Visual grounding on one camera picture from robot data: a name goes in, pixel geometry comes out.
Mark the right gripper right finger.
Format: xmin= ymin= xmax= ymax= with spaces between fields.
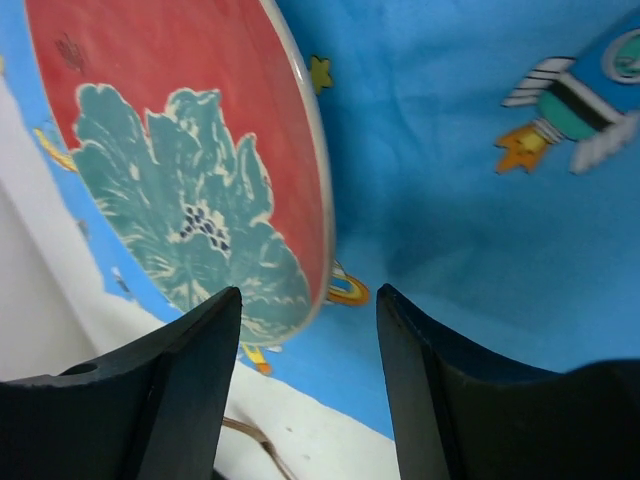
xmin=376 ymin=284 xmax=639 ymax=479

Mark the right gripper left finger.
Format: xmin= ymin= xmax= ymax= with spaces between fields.
xmin=1 ymin=287 xmax=242 ymax=479

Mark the rose gold fork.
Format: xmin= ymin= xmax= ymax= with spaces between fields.
xmin=222 ymin=417 xmax=297 ymax=480

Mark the blue space print cloth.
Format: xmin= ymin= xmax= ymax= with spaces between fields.
xmin=0 ymin=0 xmax=640 ymax=441

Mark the red teal floral plate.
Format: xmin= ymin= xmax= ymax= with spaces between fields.
xmin=24 ymin=1 xmax=335 ymax=346

